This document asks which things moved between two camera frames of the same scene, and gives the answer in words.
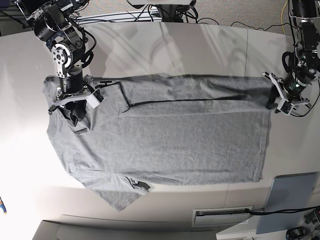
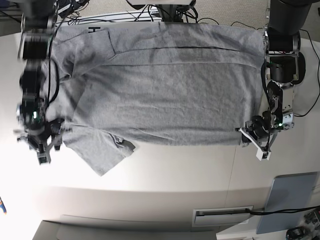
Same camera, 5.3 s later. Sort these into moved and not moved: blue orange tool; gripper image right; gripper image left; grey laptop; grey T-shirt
Moved: gripper image right; grey T-shirt; gripper image left
Not moved: blue orange tool; grey laptop
